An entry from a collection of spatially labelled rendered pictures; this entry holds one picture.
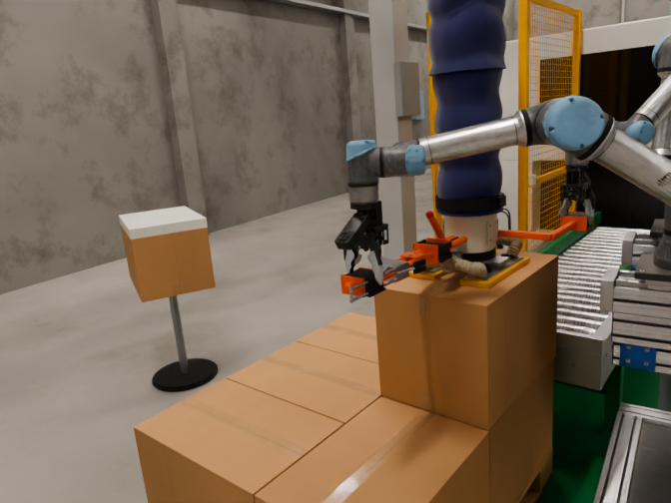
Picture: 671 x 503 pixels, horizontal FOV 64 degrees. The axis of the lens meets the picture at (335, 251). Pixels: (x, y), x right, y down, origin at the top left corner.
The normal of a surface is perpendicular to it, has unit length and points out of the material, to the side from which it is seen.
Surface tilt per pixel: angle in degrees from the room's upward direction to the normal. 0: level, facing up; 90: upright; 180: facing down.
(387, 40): 90
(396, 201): 90
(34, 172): 90
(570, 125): 85
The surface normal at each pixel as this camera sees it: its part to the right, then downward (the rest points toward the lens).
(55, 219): 0.83, 0.07
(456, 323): -0.65, 0.24
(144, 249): 0.44, 0.18
